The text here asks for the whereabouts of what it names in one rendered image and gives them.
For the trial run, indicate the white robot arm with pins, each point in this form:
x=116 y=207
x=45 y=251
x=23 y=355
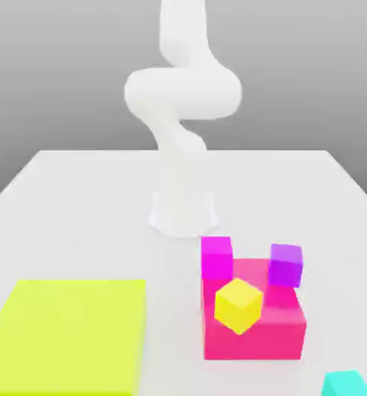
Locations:
x=183 y=92

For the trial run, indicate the small magenta cube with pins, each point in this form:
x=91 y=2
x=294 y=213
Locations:
x=216 y=258

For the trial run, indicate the small yellow cube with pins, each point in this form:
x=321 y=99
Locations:
x=238 y=306

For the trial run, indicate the small purple cube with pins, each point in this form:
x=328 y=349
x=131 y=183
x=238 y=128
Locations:
x=285 y=266

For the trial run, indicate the small cyan cube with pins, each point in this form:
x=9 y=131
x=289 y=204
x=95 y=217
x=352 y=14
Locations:
x=343 y=385

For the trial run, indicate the large pink box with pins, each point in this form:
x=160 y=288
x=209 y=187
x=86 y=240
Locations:
x=263 y=337

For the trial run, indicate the large yellow-green box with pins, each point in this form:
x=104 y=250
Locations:
x=68 y=334

